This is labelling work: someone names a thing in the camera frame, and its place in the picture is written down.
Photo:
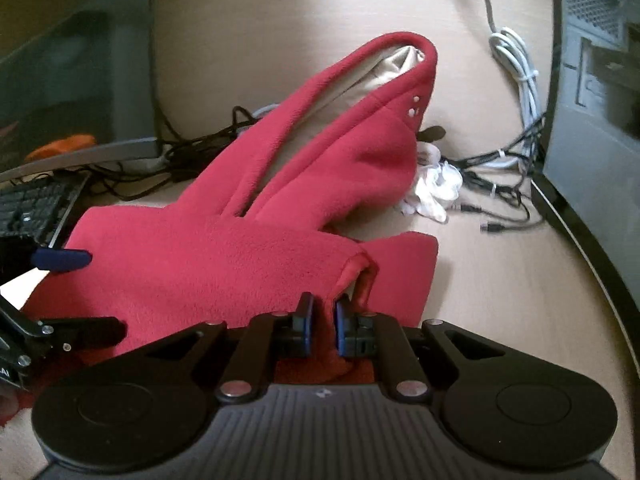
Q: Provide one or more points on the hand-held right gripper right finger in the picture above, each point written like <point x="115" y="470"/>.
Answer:
<point x="343" y="327"/>

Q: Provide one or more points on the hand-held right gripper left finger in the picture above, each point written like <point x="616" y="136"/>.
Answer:
<point x="305" y="322"/>

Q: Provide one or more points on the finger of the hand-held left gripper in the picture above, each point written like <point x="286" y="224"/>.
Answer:
<point x="62" y="259"/>
<point x="85" y="334"/>

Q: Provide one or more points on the red fleece hooded garment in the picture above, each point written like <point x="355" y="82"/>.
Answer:
<point x="200" y="270"/>

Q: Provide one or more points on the black keyboard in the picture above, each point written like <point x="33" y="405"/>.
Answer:
<point x="35" y="210"/>

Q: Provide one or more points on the crumpled clear plastic wrap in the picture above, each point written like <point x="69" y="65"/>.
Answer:
<point x="435" y="187"/>

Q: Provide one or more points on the black computer monitor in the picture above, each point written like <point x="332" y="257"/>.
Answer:
<point x="75" y="60"/>

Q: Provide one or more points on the white computer case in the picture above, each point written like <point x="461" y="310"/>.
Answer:
<point x="595" y="110"/>

